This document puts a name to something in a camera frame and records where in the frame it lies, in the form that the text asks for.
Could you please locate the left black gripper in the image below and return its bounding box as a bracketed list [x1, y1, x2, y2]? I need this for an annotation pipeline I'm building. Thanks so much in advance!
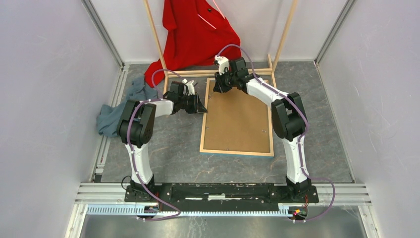
[179, 93, 208, 115]

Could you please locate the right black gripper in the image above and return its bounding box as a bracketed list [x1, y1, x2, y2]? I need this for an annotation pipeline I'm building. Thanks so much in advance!
[213, 69, 237, 94]

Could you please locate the blue picture frame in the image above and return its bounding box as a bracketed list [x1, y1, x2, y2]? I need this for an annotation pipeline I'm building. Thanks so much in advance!
[200, 78, 274, 158]

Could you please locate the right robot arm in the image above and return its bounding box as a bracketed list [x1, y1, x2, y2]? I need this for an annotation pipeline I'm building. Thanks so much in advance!
[213, 56, 312, 202]

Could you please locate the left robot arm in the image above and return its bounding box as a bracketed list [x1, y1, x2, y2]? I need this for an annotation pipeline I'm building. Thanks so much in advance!
[117, 79, 207, 202]

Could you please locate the wooden clothes rack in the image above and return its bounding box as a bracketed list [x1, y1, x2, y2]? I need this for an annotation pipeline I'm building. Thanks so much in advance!
[143, 0, 300, 97]

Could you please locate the red shirt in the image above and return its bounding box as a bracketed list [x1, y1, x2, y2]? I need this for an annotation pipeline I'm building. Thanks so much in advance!
[162, 0, 241, 71]

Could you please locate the pink clothes hanger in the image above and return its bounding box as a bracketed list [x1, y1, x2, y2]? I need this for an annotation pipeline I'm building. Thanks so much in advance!
[196, 0, 226, 30]

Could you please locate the grey-blue cloth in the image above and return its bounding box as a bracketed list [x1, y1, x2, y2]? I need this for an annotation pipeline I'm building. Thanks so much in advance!
[96, 76, 158, 137]

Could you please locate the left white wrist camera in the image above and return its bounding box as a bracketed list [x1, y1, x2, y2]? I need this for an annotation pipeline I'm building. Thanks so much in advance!
[182, 78, 198, 96]

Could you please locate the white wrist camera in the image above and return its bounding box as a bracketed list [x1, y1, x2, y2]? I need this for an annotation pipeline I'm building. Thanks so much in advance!
[182, 78, 198, 96]
[214, 55, 229, 75]

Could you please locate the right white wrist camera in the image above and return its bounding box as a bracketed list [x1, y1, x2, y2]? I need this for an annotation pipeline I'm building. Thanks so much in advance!
[214, 55, 229, 75]

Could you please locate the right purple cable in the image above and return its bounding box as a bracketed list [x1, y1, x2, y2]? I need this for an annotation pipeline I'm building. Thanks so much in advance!
[217, 44, 337, 223]

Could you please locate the purple cable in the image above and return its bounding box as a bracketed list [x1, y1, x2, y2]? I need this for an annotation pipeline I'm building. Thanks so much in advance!
[217, 44, 337, 223]
[126, 69, 182, 222]

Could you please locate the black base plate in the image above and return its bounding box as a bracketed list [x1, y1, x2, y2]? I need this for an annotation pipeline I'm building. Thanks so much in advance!
[124, 182, 319, 213]

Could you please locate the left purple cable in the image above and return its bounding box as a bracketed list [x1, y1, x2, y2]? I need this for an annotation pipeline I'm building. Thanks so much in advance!
[126, 69, 182, 222]

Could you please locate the white cable duct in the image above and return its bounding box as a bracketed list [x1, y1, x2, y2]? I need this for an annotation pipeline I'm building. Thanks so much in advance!
[87, 204, 296, 218]

